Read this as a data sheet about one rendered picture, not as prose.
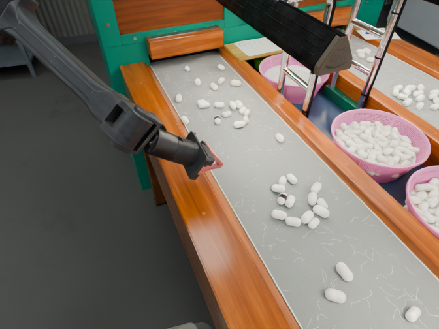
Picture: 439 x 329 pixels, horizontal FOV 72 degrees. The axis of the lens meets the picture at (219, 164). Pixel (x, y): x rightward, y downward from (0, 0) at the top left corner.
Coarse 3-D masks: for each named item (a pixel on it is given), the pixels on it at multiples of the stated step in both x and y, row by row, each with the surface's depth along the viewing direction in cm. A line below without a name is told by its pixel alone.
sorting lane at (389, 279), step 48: (192, 96) 107; (240, 96) 107; (240, 144) 89; (288, 144) 89; (240, 192) 76; (288, 192) 76; (336, 192) 76; (288, 240) 66; (336, 240) 66; (384, 240) 66; (288, 288) 58; (336, 288) 58; (384, 288) 58; (432, 288) 58
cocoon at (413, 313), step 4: (412, 308) 54; (416, 308) 54; (408, 312) 54; (412, 312) 54; (416, 312) 54; (420, 312) 54; (408, 316) 53; (412, 316) 53; (416, 316) 53; (408, 320) 53; (412, 320) 53
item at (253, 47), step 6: (240, 42) 131; (246, 42) 131; (252, 42) 131; (258, 42) 131; (264, 42) 131; (270, 42) 131; (240, 48) 126; (246, 48) 126; (252, 48) 126; (258, 48) 126; (264, 48) 126; (270, 48) 126; (276, 48) 126; (246, 54) 123; (252, 54) 123; (258, 54) 123
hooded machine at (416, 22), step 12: (408, 0) 312; (420, 0) 299; (408, 12) 314; (420, 12) 302; (432, 12) 289; (408, 24) 317; (420, 24) 304; (432, 24) 291; (408, 36) 325; (420, 36) 306; (432, 36) 293; (432, 48) 301
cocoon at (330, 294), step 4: (328, 292) 56; (332, 292) 56; (336, 292) 56; (340, 292) 56; (328, 296) 56; (332, 296) 55; (336, 296) 55; (340, 296) 55; (344, 296) 55; (332, 300) 56; (336, 300) 55; (340, 300) 55; (344, 300) 55
